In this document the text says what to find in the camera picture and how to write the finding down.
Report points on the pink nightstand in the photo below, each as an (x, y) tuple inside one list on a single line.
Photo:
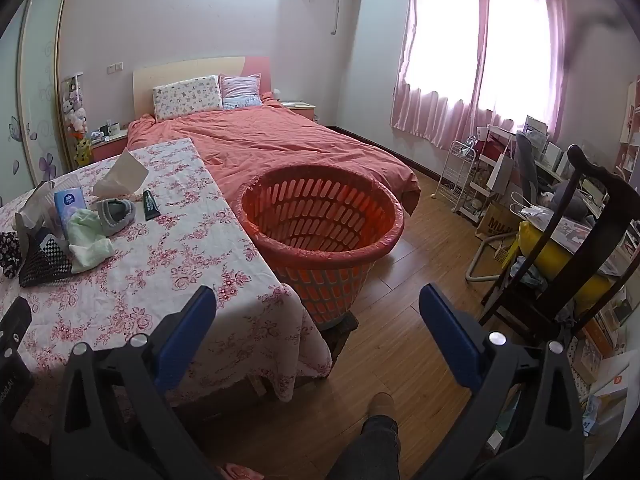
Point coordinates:
[(110, 147)]

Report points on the bed with orange duvet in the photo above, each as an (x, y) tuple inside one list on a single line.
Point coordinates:
[(300, 145)]

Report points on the white metal frame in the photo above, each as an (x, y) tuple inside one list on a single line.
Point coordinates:
[(482, 260)]

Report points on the magazine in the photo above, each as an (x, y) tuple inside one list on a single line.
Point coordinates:
[(570, 232)]

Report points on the beige and pink headboard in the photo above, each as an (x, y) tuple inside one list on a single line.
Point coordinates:
[(190, 70)]

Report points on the wardrobe with purple flowers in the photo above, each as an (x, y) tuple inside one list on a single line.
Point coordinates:
[(35, 85)]

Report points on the hanging stuffed toy organizer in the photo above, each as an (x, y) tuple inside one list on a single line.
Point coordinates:
[(77, 120)]

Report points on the white paper carton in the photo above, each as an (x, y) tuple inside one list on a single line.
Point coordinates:
[(122, 172)]

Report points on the light green cloth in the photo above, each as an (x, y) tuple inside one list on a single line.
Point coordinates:
[(87, 245)]

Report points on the person's leg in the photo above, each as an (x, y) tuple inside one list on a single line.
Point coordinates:
[(370, 450)]

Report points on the pink floral tablecloth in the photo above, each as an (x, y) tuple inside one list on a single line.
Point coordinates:
[(150, 270)]

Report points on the floral pillow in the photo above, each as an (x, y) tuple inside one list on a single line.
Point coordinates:
[(187, 97)]

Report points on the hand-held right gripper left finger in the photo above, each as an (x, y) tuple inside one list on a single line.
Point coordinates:
[(185, 330)]

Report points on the white cardboard box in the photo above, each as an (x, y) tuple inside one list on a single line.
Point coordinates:
[(612, 375)]

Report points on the white mug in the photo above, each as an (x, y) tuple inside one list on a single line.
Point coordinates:
[(111, 127)]

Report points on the wall socket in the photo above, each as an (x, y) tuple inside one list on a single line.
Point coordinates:
[(115, 66)]

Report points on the yellow cushion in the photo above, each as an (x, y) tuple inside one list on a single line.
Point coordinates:
[(550, 260)]

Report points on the white shelf rack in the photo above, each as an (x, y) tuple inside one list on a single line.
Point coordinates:
[(492, 140)]

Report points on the black floral cloth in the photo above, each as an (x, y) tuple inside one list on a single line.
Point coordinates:
[(9, 255)]

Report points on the dark wooden chair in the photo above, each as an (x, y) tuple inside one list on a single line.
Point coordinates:
[(590, 240)]

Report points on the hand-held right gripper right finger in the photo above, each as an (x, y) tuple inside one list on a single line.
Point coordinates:
[(450, 335)]

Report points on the dark green tube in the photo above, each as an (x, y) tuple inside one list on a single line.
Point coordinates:
[(151, 205)]

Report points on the white paper bag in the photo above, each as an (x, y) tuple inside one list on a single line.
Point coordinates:
[(501, 172)]

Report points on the striped pillow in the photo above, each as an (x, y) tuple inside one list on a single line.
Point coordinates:
[(241, 91)]

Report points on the orange plastic laundry basket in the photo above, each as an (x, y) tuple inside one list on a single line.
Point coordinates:
[(320, 270)]

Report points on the grey office chair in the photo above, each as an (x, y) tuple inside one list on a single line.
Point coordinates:
[(529, 170)]

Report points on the black mesh bag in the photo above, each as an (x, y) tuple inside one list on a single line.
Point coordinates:
[(45, 262)]

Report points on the brown paper bag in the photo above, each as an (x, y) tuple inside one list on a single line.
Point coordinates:
[(495, 222)]

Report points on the blue tissue pack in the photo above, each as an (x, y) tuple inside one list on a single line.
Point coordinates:
[(70, 210)]

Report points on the brown shoe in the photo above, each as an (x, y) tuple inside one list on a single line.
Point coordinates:
[(381, 404)]

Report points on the pink curtain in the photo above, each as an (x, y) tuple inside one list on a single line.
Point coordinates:
[(440, 60)]

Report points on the beige nightstand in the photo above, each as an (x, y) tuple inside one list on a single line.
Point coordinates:
[(299, 110)]

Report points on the grey slipper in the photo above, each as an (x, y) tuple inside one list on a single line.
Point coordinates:
[(116, 216)]

